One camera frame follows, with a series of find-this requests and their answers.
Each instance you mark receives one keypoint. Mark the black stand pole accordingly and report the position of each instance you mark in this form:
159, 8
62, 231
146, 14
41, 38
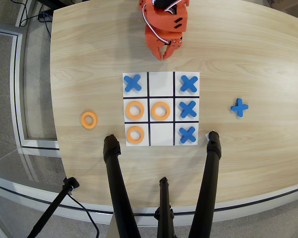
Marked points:
52, 205

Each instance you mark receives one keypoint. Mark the white metal floor frame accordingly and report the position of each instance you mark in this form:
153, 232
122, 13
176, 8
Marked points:
16, 99

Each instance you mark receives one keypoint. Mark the thin black tripod leg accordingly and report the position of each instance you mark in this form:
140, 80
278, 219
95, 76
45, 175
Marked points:
164, 198

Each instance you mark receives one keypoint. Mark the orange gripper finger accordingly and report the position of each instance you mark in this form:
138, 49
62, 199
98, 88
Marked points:
173, 47
158, 53

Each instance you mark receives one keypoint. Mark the black camera tripod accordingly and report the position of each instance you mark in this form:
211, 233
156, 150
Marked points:
15, 191

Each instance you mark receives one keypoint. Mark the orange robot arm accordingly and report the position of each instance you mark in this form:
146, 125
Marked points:
164, 19

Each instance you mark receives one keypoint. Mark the white tic-tac-toe board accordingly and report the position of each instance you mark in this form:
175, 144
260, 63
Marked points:
161, 84

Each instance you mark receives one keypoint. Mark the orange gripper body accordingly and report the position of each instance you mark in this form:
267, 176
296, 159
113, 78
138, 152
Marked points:
157, 40

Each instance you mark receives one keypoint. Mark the blue foam cross piece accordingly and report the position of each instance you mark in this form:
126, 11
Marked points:
189, 84
188, 109
188, 135
132, 83
239, 107

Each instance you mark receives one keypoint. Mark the black furniture frame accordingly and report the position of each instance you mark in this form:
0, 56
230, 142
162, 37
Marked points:
54, 2

